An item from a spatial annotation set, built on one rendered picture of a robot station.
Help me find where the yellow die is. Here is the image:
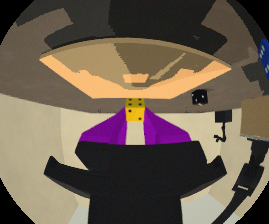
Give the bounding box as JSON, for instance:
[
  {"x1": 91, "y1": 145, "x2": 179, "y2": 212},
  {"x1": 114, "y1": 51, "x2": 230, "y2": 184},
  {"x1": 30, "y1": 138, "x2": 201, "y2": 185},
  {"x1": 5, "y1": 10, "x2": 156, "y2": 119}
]
[{"x1": 125, "y1": 98, "x2": 145, "y2": 121}]

